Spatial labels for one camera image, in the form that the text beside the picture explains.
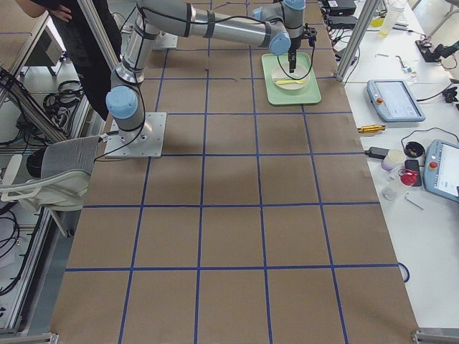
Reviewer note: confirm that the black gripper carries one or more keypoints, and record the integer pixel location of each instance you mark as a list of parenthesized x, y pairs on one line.
[(295, 44)]

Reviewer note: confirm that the white round plate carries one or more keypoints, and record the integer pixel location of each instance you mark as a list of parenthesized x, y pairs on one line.
[(282, 73)]

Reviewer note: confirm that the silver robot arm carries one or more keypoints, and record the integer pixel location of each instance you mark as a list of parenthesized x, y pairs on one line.
[(127, 106), (278, 27)]

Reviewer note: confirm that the yellow plastic fork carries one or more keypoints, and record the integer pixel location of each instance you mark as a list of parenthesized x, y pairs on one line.
[(290, 82)]

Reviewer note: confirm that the mint green tray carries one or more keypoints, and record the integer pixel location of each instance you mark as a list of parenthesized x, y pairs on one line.
[(309, 95)]

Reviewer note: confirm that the gold metal cylinder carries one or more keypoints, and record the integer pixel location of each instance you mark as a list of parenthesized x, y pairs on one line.
[(370, 129)]

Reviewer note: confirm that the blue teach pendant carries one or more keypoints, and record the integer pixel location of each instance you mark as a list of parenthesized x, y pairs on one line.
[(393, 101), (441, 170)]

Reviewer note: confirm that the black power adapter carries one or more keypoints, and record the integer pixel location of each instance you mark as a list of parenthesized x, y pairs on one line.
[(376, 152)]

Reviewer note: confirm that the white paper cup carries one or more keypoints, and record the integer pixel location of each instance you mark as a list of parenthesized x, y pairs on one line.
[(393, 158)]

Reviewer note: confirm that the red round object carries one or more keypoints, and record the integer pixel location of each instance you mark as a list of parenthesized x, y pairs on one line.
[(408, 177)]

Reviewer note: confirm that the person in black clothes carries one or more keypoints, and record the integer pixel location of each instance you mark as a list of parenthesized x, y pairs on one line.
[(82, 49)]

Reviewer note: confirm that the grey white chair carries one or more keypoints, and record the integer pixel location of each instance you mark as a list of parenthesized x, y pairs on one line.
[(65, 175)]

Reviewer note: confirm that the aluminium frame post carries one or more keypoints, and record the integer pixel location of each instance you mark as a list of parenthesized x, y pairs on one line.
[(363, 20)]

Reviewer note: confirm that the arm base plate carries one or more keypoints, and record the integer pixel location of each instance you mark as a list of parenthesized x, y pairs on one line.
[(147, 142), (165, 41)]

